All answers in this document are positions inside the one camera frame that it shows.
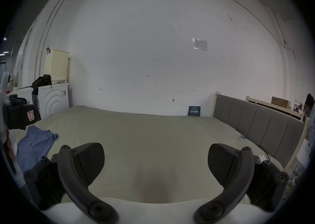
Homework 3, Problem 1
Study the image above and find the white paper notice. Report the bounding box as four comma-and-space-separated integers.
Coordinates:
192, 37, 208, 52

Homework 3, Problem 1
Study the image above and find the grey padded headboard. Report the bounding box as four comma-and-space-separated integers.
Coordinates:
213, 94, 305, 169

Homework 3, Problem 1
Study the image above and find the brown carton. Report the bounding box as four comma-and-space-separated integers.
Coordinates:
271, 96, 291, 109

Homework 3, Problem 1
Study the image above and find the black bag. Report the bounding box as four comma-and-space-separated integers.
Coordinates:
31, 74, 53, 95

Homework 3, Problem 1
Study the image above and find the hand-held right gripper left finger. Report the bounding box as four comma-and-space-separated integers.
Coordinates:
23, 142, 120, 222

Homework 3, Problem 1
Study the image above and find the white washing machine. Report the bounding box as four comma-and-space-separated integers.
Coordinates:
32, 82, 71, 120

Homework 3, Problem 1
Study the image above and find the bed with beige sheet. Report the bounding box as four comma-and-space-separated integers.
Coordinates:
12, 106, 283, 205

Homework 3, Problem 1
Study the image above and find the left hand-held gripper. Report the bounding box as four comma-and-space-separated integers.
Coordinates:
0, 72, 41, 130

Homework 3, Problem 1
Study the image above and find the pale wooden bed frame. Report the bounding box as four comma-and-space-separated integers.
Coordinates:
246, 96, 311, 122

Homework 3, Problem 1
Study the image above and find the dark blue booklet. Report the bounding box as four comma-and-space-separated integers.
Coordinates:
188, 106, 202, 117

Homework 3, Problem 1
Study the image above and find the blue shirt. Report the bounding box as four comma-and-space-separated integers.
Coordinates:
15, 126, 59, 175

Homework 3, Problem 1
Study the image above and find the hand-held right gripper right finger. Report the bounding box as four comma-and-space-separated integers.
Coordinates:
193, 143, 289, 222

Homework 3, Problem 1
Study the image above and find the cream laundry basket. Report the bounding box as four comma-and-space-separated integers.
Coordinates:
44, 48, 70, 84

